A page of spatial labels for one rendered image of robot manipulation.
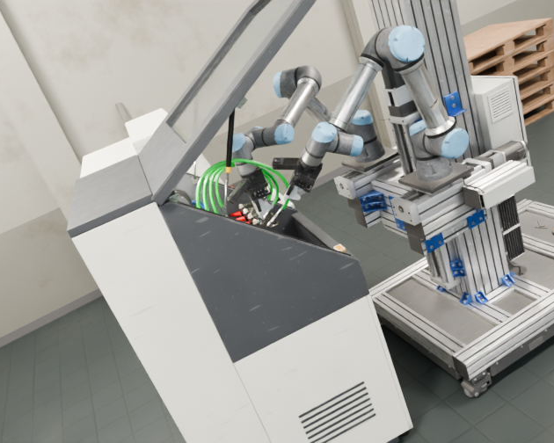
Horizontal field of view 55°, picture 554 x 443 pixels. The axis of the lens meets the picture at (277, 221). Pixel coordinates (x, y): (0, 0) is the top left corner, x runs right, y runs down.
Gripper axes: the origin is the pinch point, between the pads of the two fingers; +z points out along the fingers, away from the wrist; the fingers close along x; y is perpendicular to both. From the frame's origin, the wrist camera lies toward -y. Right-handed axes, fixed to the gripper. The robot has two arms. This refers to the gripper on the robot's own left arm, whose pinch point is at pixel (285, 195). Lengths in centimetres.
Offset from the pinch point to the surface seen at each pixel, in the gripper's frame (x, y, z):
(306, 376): -44, 35, 43
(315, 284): -27.1, 21.7, 10.7
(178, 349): -58, -15, 35
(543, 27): 357, 184, -1
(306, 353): -40, 31, 35
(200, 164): 29, -37, 27
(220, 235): -33.6, -17.5, -1.4
